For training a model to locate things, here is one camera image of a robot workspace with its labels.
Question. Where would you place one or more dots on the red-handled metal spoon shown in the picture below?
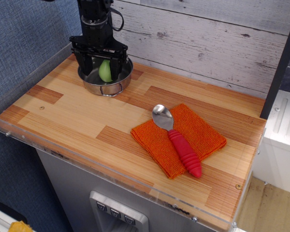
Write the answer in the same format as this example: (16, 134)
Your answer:
(164, 119)

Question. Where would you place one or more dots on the small stainless steel pan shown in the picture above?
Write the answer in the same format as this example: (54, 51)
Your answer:
(99, 81)

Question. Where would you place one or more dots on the white ribbed side unit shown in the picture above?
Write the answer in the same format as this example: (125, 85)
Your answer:
(272, 162)

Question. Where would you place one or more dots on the clear acrylic table guard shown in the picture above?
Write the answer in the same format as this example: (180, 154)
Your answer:
(222, 78)

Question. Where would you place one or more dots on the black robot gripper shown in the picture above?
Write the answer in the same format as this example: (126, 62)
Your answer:
(97, 41)

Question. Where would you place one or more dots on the orange knitted cloth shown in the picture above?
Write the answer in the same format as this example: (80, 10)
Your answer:
(201, 136)

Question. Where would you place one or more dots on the grey cabinet with dispenser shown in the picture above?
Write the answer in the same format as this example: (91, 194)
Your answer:
(93, 202)

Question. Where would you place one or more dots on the dark right vertical post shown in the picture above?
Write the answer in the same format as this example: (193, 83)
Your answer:
(277, 80)

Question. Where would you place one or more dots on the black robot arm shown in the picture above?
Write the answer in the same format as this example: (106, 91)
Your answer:
(96, 9)

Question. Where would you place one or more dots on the green toy pear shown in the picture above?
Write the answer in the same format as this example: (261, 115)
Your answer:
(105, 72)

